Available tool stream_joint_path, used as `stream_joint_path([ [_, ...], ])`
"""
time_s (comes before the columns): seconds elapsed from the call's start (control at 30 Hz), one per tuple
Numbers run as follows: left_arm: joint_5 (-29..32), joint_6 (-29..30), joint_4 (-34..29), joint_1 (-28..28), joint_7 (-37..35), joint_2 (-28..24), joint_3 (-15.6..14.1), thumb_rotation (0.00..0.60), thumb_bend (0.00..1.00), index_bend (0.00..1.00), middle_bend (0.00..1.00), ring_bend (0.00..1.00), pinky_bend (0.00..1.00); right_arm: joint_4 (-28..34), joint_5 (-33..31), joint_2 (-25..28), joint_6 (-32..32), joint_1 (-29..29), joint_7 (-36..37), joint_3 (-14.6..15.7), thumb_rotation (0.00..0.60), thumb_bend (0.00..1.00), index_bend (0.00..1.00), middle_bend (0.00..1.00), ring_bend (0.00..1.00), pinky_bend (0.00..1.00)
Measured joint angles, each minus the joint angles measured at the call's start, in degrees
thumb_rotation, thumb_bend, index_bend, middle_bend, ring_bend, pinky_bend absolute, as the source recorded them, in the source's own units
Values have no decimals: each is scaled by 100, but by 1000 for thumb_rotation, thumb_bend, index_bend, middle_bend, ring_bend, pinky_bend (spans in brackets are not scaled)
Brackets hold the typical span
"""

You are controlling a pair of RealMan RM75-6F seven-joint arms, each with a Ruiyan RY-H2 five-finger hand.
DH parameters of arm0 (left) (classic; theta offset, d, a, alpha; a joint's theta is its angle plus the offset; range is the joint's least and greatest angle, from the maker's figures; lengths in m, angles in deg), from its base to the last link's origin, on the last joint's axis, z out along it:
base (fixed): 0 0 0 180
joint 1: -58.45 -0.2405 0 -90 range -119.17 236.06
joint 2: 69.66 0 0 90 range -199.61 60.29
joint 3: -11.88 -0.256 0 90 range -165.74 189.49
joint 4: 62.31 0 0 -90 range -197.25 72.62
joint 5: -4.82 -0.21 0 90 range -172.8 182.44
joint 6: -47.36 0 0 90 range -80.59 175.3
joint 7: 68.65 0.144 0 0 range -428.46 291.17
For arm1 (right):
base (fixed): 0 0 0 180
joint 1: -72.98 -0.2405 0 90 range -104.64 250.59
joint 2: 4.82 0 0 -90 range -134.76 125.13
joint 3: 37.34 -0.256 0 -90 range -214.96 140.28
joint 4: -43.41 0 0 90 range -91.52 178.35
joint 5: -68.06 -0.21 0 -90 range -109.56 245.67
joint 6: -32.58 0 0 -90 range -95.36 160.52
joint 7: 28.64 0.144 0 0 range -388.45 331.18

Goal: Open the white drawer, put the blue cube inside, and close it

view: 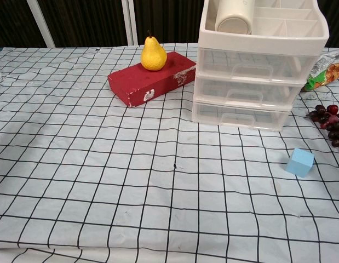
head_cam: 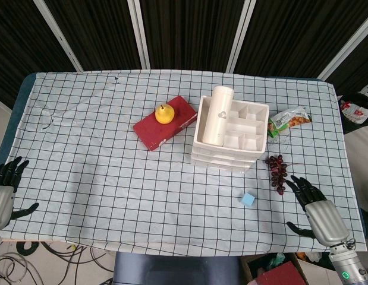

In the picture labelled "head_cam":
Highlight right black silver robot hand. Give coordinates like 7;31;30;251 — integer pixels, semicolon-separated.
286;175;350;246

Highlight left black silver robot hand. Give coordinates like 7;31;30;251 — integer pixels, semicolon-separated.
0;156;40;231

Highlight light blue cube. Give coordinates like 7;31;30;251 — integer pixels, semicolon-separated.
240;192;256;207

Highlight clear plastic drawer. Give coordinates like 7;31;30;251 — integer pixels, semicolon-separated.
191;159;253;175
191;150;257;166

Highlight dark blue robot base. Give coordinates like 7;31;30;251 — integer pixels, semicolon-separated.
112;251;243;285

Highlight dark red box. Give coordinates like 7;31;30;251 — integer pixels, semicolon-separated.
256;261;305;285

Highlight clear plastic drawer organizer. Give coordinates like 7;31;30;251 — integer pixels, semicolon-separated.
191;95;270;175

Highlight red rectangular box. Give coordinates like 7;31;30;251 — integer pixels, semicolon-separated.
133;95;199;152

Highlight green plastic bag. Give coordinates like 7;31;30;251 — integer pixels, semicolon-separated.
266;252;287;268

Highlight dark red grape bunch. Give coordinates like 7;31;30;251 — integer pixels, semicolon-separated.
264;154;297;196

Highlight green snack bag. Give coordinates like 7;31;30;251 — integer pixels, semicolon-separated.
267;106;312;139

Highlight blue table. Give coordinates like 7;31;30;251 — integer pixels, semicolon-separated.
1;72;37;163

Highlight black bag with red print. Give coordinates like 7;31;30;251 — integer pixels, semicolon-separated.
338;91;368;136

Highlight white black checkered tablecloth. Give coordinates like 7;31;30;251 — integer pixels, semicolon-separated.
1;70;367;257

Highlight cream cylindrical bottle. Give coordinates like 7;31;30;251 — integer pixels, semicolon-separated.
200;85;234;147

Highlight yellow pear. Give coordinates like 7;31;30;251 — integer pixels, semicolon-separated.
155;103;175;125

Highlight black floor cables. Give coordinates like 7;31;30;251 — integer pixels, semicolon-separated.
0;240;113;285

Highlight black partition screen white frame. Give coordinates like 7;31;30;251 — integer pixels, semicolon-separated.
0;0;368;109

